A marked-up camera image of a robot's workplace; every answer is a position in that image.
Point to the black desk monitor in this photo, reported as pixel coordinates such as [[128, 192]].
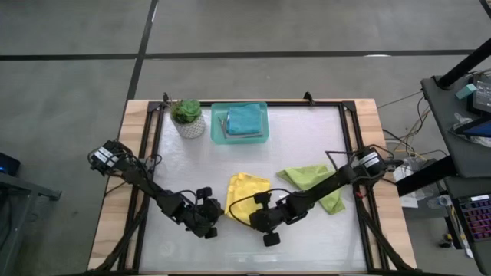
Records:
[[481, 96]]

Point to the lime green microfiber towel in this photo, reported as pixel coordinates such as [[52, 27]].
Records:
[[303, 174]]

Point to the teal microfiber towel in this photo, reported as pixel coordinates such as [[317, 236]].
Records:
[[243, 119]]

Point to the black frame clamp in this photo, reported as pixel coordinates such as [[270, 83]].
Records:
[[308, 97], [166, 99]]

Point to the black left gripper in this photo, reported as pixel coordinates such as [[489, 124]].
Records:
[[203, 216]]

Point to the keyboard with colourful keys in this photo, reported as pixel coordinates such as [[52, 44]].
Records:
[[475, 218]]

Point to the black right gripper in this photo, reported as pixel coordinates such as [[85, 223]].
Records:
[[268, 218]]

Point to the grey metal desk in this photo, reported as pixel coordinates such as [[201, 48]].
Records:
[[30, 188]]

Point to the yellow microfiber towel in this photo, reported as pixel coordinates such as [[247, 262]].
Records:
[[241, 191]]

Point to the black metal support beam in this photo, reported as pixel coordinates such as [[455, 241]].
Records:
[[426, 176]]

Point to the grey side desk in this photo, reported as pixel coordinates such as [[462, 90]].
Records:
[[441, 115]]

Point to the black device with blue light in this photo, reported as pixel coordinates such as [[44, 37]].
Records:
[[7, 164]]

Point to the clear plastic bottle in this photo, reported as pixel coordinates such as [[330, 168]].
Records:
[[441, 201]]

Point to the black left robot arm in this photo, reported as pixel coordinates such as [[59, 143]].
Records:
[[145, 180]]

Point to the black metal pole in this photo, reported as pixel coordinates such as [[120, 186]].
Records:
[[464, 63]]

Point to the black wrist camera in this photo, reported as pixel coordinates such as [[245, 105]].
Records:
[[271, 239], [204, 192]]

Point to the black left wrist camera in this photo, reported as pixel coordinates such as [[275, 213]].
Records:
[[204, 192]]

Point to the white triangle-patterned plant pot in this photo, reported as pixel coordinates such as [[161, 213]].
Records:
[[190, 130]]

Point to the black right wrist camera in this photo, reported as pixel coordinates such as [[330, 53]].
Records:
[[271, 239]]

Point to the small teal block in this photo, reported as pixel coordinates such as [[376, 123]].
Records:
[[466, 91]]

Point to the teal translucent plastic bin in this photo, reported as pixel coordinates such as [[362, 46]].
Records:
[[215, 111]]

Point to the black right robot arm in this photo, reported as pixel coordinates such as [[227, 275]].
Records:
[[330, 182]]

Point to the green artificial succulent plant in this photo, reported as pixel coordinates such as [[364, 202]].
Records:
[[186, 110]]

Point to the black tablet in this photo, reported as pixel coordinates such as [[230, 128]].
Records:
[[475, 128]]

